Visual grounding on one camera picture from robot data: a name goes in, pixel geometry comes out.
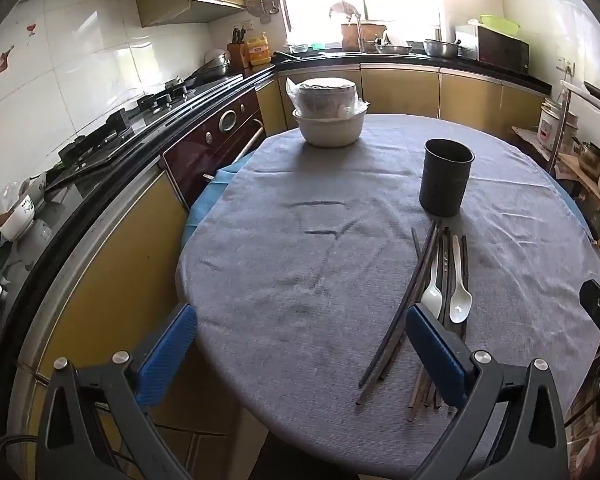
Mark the blue table cover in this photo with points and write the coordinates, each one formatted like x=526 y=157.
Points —
x=215 y=190

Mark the steel wok with lid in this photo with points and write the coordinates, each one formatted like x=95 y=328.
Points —
x=215 y=65

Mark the wooden knife block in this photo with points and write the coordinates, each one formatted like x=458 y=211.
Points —
x=237 y=55

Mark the hanging round strainer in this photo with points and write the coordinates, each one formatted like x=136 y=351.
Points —
x=260 y=5

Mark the grey tablecloth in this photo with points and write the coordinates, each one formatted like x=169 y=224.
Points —
x=305 y=240

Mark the flat cardboard sheet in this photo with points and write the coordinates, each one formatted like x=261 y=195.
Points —
x=525 y=137

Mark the yellow oil bottle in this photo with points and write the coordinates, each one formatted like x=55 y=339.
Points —
x=259 y=52

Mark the small steel pot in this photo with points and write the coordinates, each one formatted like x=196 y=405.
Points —
x=590 y=160

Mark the small green container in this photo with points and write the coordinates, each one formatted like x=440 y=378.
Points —
x=317 y=46

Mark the white ceramic bowl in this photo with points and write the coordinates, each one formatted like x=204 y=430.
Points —
x=330 y=132

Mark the dark red built-in oven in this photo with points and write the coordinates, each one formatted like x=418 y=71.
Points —
x=200 y=150

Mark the bagged stack of bowls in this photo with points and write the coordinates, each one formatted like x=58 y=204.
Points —
x=325 y=95

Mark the white plastic spoon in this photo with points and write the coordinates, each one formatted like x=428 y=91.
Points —
x=460 y=307
x=431 y=300

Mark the white rice cooker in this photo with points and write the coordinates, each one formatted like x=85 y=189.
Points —
x=550 y=127

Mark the black kitchen countertop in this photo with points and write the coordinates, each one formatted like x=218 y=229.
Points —
x=320 y=60

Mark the dark microwave oven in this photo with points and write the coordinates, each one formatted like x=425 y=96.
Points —
x=500 y=50

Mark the black utensil holder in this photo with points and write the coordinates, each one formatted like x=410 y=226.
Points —
x=445 y=185

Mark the steel sink faucet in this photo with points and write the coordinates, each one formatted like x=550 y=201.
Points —
x=361 y=35

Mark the red glass wall sticker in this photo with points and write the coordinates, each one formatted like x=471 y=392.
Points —
x=31 y=30

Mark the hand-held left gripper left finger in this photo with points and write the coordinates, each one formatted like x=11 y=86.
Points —
x=167 y=355

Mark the red bottle wall sticker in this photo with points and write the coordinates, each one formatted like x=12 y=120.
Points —
x=1 y=62

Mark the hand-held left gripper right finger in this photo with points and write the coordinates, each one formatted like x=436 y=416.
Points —
x=435 y=355

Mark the steel basin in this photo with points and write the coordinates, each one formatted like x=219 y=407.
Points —
x=440 y=49
x=392 y=49

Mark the black gas stove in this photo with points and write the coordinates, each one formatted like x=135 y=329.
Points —
x=145 y=120

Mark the white patterned bowl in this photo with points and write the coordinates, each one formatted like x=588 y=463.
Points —
x=17 y=220

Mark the white wall socket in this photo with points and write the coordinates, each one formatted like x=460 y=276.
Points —
x=567 y=66

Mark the green plastic basin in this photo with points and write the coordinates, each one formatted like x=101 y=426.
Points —
x=500 y=24

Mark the clear plastic container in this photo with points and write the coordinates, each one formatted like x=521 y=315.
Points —
x=297 y=48

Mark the black frying pan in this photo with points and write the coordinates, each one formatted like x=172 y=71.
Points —
x=290 y=56

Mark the bunch of dark chopsticks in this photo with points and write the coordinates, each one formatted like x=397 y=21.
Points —
x=446 y=270

